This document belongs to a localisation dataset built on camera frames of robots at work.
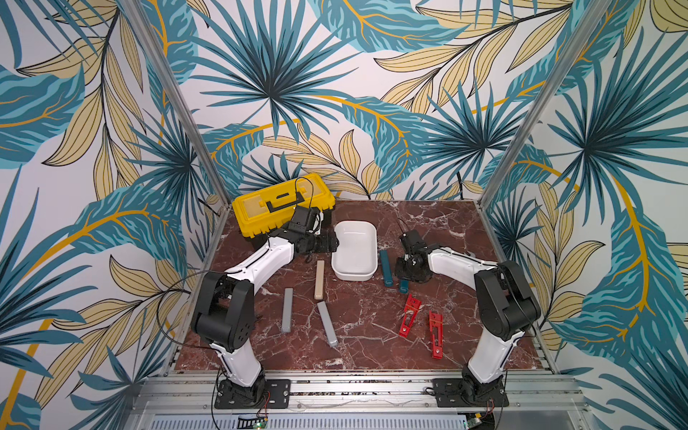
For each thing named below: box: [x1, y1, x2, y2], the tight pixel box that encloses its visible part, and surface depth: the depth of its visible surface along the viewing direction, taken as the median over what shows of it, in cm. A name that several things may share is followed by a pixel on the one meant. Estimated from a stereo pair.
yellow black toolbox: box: [232, 172, 336, 244], surface depth 97 cm
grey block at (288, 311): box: [281, 288, 293, 333], surface depth 88 cm
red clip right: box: [429, 309, 444, 360], surface depth 85 cm
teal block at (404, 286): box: [398, 279, 410, 294], surface depth 94 cm
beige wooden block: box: [314, 259, 326, 300], surface depth 95 cm
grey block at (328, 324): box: [317, 301, 339, 348], surface depth 85 cm
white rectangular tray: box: [331, 220, 379, 282], surface depth 105 cm
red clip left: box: [399, 293, 422, 338], surface depth 90 cm
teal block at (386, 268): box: [379, 249, 394, 288], surface depth 97 cm
